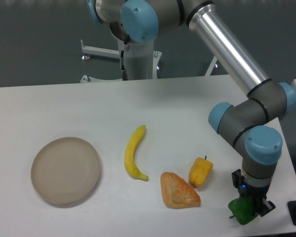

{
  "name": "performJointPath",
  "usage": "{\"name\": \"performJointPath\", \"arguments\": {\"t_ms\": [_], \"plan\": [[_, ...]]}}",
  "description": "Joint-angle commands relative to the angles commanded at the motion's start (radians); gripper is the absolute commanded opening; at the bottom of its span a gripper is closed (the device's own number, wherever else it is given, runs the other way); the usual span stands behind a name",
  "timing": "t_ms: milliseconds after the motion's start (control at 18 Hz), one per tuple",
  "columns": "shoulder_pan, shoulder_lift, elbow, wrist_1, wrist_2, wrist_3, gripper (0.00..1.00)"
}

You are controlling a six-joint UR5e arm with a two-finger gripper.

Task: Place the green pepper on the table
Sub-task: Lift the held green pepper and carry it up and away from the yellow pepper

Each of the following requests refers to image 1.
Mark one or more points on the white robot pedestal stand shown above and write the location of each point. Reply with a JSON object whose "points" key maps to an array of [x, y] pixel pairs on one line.
{"points": [[174, 54]]}

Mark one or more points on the yellow bell pepper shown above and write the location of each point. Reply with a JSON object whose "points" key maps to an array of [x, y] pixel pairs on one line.
{"points": [[199, 171]]}

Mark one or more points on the beige round plate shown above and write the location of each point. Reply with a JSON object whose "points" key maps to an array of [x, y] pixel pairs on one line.
{"points": [[65, 172]]}

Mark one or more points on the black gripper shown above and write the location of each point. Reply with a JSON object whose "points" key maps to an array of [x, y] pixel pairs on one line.
{"points": [[262, 206]]}

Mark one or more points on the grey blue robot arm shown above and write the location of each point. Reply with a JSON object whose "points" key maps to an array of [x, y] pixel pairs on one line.
{"points": [[136, 24]]}

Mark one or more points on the triangular pastry turnover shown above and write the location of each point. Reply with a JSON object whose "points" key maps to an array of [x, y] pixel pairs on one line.
{"points": [[177, 193]]}

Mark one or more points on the yellow banana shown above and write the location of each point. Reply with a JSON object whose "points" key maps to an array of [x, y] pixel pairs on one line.
{"points": [[129, 156]]}

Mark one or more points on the green bell pepper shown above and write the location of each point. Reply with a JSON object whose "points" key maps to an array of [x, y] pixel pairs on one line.
{"points": [[243, 209]]}

